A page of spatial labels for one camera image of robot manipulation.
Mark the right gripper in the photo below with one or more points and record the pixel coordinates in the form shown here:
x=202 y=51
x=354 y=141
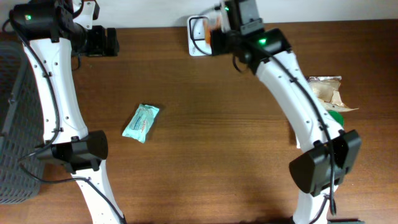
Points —
x=215 y=48

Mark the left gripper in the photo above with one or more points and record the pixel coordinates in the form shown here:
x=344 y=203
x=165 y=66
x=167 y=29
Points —
x=101 y=49

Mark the small orange packet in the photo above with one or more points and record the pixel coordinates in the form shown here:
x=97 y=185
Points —
x=209 y=26

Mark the teal tissue pack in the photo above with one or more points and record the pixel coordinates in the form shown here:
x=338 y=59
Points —
x=141 y=123

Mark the beige snack bag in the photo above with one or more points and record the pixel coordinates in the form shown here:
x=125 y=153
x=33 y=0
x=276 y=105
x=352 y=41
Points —
x=326 y=89

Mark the green lid jar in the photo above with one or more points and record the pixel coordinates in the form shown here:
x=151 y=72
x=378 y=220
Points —
x=337 y=117

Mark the white cream tube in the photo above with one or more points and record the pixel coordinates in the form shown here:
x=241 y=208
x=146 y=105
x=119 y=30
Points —
x=297 y=142

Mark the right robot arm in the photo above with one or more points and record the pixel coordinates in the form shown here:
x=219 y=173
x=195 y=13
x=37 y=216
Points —
x=328 y=151

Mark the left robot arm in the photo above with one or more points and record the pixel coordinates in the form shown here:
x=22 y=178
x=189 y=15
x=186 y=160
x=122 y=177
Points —
x=52 y=33

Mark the white barcode scanner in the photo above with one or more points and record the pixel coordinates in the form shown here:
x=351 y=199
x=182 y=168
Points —
x=197 y=45

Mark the grey plastic mesh basket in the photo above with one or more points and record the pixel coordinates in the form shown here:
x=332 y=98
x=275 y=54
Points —
x=22 y=125

